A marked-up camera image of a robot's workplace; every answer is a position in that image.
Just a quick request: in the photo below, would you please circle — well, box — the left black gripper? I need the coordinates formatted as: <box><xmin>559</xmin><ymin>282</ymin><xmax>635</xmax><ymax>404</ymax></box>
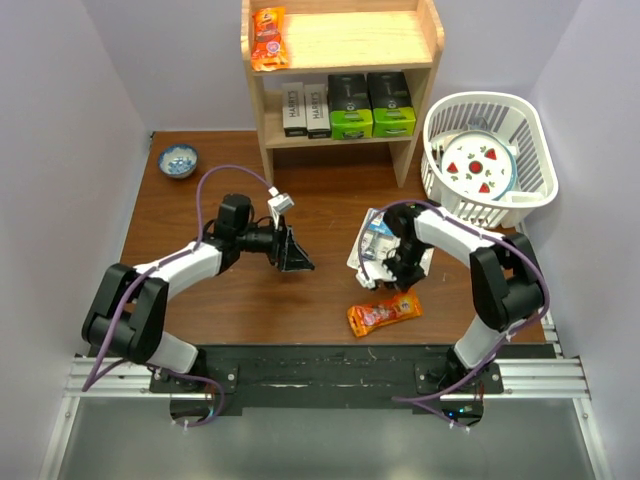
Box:
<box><xmin>236</xmin><ymin>214</ymin><xmax>314</xmax><ymax>272</ymax></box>

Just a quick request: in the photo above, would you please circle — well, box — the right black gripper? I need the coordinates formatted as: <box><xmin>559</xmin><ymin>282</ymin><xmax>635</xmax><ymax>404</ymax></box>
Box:
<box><xmin>377</xmin><ymin>240</ymin><xmax>428</xmax><ymax>292</ymax></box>

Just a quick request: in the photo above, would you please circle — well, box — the blue razor blister pack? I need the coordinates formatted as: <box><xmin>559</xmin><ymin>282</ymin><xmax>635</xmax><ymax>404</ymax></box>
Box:
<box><xmin>420</xmin><ymin>247</ymin><xmax>435</xmax><ymax>276</ymax></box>
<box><xmin>346</xmin><ymin>208</ymin><xmax>400</xmax><ymax>270</ymax></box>

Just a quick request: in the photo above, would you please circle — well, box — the orange razor bag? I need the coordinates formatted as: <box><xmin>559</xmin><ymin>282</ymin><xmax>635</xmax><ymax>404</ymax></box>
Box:
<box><xmin>250</xmin><ymin>7</ymin><xmax>289</xmax><ymax>72</ymax></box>
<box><xmin>346</xmin><ymin>290</ymin><xmax>423</xmax><ymax>338</ymax></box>

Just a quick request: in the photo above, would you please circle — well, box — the silver Harry's razor box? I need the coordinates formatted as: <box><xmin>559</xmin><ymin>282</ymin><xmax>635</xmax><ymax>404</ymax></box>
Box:
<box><xmin>281</xmin><ymin>82</ymin><xmax>308</xmax><ymax>137</ymax></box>

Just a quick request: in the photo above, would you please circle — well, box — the black green razor box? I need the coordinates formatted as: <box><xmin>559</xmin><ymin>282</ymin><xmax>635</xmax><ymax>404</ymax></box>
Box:
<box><xmin>328</xmin><ymin>74</ymin><xmax>373</xmax><ymax>140</ymax></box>
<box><xmin>367</xmin><ymin>71</ymin><xmax>416</xmax><ymax>138</ymax></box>

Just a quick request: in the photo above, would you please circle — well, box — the white Harry's razor box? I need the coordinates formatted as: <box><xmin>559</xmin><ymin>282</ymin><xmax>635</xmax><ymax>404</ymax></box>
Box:
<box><xmin>304</xmin><ymin>84</ymin><xmax>331</xmax><ymax>139</ymax></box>

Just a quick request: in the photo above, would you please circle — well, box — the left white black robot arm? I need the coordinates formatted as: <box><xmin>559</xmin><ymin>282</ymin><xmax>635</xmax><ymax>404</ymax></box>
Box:
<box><xmin>82</xmin><ymin>190</ymin><xmax>315</xmax><ymax>392</ymax></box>

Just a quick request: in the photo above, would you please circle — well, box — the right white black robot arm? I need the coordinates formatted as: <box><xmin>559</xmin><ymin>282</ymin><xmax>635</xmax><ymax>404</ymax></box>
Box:
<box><xmin>382</xmin><ymin>201</ymin><xmax>550</xmax><ymax>395</ymax></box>

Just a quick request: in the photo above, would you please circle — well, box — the wooden two-tier shelf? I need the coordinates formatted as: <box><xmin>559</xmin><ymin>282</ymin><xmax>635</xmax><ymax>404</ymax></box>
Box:
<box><xmin>240</xmin><ymin>1</ymin><xmax>445</xmax><ymax>185</ymax></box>

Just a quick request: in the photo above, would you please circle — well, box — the white watermelon pattern plate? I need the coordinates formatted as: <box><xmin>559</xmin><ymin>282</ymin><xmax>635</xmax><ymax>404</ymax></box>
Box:
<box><xmin>440</xmin><ymin>130</ymin><xmax>517</xmax><ymax>201</ymax></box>

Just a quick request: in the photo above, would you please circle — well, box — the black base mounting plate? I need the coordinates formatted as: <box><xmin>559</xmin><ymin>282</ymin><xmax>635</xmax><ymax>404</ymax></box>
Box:
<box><xmin>87</xmin><ymin>342</ymin><xmax>557</xmax><ymax>426</ymax></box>

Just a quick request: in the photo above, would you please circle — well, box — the white plastic laundry basket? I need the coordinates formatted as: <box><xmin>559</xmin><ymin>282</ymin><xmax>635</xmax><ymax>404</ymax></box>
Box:
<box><xmin>421</xmin><ymin>91</ymin><xmax>558</xmax><ymax>228</ymax></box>

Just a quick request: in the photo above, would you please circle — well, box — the blue white ceramic bowl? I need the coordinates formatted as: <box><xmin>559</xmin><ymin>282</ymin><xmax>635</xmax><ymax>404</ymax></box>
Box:
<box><xmin>157</xmin><ymin>144</ymin><xmax>198</xmax><ymax>180</ymax></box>

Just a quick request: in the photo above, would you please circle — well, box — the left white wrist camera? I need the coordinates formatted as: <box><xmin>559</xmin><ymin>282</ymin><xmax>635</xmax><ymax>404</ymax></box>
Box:
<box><xmin>267</xmin><ymin>186</ymin><xmax>295</xmax><ymax>220</ymax></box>

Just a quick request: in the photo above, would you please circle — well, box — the aluminium rail frame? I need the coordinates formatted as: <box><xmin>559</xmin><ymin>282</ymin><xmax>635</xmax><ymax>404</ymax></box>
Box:
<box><xmin>37</xmin><ymin>224</ymin><xmax>614</xmax><ymax>480</ymax></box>

